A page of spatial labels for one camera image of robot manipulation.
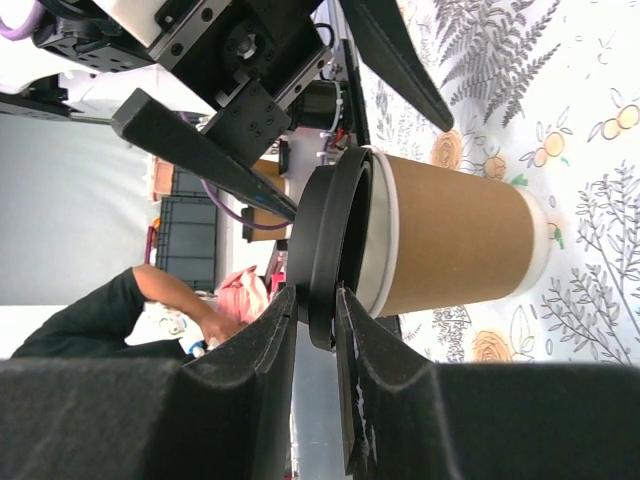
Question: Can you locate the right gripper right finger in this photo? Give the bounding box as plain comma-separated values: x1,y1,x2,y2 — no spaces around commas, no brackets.
335,287,639,479

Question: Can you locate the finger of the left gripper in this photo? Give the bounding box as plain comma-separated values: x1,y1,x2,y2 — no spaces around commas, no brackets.
340,0,454,132

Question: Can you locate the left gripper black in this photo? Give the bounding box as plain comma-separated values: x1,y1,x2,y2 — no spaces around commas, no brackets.
34,1,331,220

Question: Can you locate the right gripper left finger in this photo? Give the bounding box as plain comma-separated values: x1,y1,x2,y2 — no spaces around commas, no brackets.
1,287,297,479

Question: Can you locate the black plastic cup lid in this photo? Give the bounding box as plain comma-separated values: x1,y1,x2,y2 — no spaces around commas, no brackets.
286,147,373,351

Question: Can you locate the brown paper coffee cup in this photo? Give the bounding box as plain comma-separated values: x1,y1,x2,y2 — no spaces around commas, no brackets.
356,149,552,317

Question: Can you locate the pink cloth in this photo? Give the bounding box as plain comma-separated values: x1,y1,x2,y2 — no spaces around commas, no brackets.
216,266,270,325

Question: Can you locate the dark plastic crate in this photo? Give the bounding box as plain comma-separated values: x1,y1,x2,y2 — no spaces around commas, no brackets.
155,167,218,291

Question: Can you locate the person in black sleeve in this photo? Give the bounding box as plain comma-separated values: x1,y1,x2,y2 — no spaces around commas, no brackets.
11,264,242,363

